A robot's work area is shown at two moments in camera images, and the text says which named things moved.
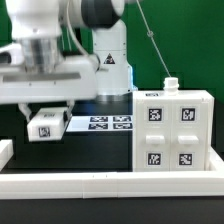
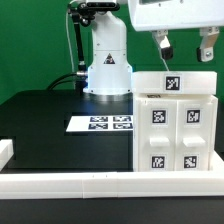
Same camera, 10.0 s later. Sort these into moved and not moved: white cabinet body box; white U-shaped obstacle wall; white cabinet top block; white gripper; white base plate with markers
Moved: white cabinet top block; white gripper
Not moved: white U-shaped obstacle wall; white base plate with markers; white cabinet body box
